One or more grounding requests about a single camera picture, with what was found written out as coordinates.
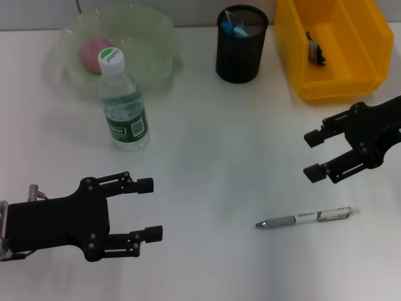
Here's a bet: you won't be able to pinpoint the transparent plastic ruler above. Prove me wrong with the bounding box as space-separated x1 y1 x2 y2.
224 8 248 31

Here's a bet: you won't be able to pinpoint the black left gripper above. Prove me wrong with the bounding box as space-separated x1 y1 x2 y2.
5 171 165 263

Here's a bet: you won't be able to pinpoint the left gripper cable with plug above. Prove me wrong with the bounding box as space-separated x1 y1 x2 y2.
0 184 51 261

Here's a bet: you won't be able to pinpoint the pink peach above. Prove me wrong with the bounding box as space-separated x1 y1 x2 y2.
80 36 113 75

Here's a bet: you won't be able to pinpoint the yellow plastic bin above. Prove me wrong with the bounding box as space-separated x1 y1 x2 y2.
274 0 395 103

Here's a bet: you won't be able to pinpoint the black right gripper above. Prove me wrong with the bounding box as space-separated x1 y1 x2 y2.
302 95 401 185

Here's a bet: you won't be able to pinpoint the blue teal scissors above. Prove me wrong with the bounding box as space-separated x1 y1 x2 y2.
220 20 251 39

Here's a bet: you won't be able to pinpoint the grey white ballpoint pen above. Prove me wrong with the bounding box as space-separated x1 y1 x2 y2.
254 206 360 230

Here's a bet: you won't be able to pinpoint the translucent green fruit plate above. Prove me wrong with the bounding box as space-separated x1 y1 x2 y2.
43 3 184 101

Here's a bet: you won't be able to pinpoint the green plastic wrapper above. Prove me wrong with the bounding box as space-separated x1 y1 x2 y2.
305 30 327 67

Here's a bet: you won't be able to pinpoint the black mesh pen cup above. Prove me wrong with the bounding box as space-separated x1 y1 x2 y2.
215 4 269 85

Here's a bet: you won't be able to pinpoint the clear green-label water bottle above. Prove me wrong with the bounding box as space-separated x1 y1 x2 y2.
97 46 151 151

